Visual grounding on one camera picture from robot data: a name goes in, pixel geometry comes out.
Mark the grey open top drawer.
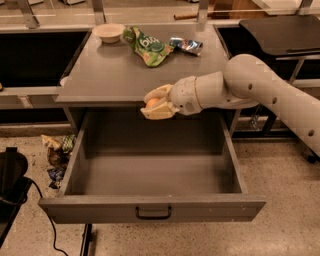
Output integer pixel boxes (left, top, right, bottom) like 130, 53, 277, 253
39, 109, 266, 224

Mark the orange fruit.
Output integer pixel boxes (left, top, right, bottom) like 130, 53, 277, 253
146, 98, 160, 108

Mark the blue crumpled snack wrapper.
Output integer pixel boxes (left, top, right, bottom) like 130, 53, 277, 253
169, 37, 203, 56

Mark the black base with cable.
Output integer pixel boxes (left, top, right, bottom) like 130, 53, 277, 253
0, 146, 69, 256

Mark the pile of snack wrappers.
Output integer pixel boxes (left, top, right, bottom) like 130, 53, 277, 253
41, 134, 76, 189

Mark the white paper bowl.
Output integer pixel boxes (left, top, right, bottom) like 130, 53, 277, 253
92, 23, 125, 43

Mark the wooden stick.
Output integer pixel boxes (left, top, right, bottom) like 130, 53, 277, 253
173, 14, 198, 20

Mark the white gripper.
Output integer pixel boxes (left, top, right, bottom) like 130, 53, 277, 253
140, 76, 202, 120

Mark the grey cabinet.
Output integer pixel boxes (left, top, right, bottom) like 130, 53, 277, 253
56, 24, 227, 136

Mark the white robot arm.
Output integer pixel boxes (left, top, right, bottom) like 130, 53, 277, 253
141, 54, 320, 155

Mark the black drawer handle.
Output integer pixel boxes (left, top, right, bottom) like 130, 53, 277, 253
135, 206, 172, 221

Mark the green chip bag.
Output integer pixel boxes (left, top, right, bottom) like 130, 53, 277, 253
122, 26, 174, 68

